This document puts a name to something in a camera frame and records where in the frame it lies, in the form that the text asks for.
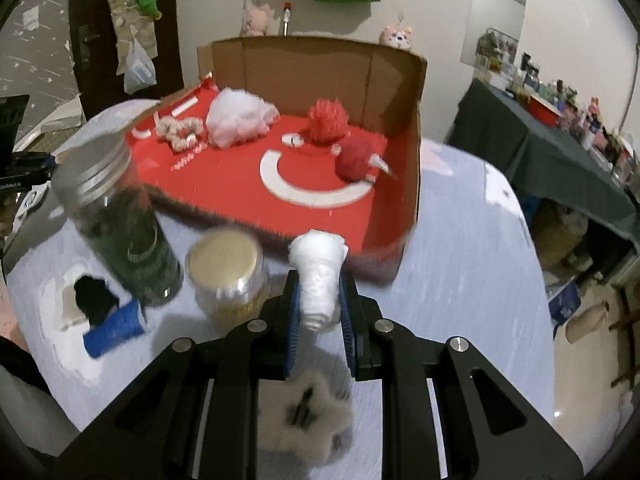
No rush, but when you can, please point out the white mesh bath pouf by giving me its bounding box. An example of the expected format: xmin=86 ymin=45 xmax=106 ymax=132
xmin=206 ymin=88 xmax=280 ymax=148

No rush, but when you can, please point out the beige knit scrunchie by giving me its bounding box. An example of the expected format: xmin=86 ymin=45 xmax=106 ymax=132
xmin=156 ymin=114 xmax=205 ymax=152

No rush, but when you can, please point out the clear plastic bag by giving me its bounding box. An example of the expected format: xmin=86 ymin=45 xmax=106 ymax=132
xmin=122 ymin=37 xmax=157 ymax=95

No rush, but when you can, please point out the large glass jar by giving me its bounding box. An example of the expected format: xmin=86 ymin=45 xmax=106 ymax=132
xmin=51 ymin=132 xmax=183 ymax=306

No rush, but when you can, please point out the blue towel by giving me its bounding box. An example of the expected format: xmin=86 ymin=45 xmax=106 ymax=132
xmin=82 ymin=300 xmax=148 ymax=359

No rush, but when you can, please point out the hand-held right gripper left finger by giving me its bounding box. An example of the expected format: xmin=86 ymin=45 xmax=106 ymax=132
xmin=52 ymin=270 xmax=304 ymax=480

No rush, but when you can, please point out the red container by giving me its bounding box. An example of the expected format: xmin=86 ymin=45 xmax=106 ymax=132
xmin=525 ymin=95 xmax=561 ymax=127

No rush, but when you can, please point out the wall mirror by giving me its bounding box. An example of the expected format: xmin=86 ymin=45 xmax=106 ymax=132
xmin=470 ymin=0 xmax=529 ymax=68

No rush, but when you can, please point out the table with green cloth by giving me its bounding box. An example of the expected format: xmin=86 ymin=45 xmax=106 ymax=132
xmin=445 ymin=80 xmax=640 ymax=256

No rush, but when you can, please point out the pink bear plush toy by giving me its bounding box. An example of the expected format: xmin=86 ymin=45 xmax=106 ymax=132
xmin=379 ymin=25 xmax=413 ymax=51

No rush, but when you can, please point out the black fuzzy ball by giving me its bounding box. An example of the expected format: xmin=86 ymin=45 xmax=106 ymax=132
xmin=74 ymin=276 xmax=121 ymax=328

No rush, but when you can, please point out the cardboard box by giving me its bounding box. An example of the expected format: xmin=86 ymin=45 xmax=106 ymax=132
xmin=127 ymin=35 xmax=428 ymax=283

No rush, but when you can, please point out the light pink plush toy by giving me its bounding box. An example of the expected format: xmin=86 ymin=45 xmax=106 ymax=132
xmin=241 ymin=0 xmax=275 ymax=37

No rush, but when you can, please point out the white towel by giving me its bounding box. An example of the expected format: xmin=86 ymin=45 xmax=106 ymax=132
xmin=289 ymin=230 xmax=349 ymax=333

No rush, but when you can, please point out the small plastic jar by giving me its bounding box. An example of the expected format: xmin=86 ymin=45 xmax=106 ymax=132
xmin=185 ymin=227 xmax=271 ymax=331

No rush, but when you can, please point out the group of cosmetic bottles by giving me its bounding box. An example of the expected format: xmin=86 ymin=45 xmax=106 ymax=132
xmin=520 ymin=52 xmax=640 ymax=181

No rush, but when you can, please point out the blue box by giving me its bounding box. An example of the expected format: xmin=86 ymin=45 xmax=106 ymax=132
xmin=547 ymin=280 xmax=582 ymax=326

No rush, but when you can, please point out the red knit ball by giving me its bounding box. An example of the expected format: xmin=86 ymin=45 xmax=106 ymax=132
xmin=334 ymin=136 xmax=397 ymax=183

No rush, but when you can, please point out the white fluffy star clip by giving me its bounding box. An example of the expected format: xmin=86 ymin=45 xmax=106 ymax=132
xmin=257 ymin=370 xmax=353 ymax=463

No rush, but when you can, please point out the beige bottle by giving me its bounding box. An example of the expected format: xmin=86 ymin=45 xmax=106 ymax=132
xmin=567 ymin=300 xmax=611 ymax=344

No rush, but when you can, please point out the coral mesh bath pouf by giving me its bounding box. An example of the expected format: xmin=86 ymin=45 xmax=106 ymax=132
xmin=306 ymin=99 xmax=351 ymax=145

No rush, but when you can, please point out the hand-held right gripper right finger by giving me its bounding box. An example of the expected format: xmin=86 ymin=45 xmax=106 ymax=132
xmin=339 ymin=271 xmax=586 ymax=480

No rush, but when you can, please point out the dark wooden door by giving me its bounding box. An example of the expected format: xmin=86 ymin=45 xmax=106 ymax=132
xmin=67 ymin=0 xmax=181 ymax=121

